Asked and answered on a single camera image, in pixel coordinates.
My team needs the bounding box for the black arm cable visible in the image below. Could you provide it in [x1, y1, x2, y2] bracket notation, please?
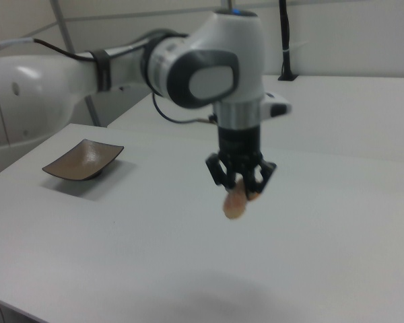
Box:
[0, 37, 189, 63]

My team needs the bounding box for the square brown ceramic plate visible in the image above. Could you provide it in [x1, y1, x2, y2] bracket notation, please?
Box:
[41, 138, 125, 183]

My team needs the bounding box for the black cable strap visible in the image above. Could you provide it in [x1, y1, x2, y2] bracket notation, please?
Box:
[88, 48, 114, 94]

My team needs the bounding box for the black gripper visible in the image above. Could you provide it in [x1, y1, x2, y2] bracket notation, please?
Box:
[204, 124, 278, 196]

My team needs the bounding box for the sugared oval bread roll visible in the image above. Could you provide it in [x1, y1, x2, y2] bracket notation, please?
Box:
[222, 178, 260, 221]

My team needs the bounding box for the black looping gripper cable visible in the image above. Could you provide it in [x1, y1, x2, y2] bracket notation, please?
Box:
[151, 92, 220, 124]

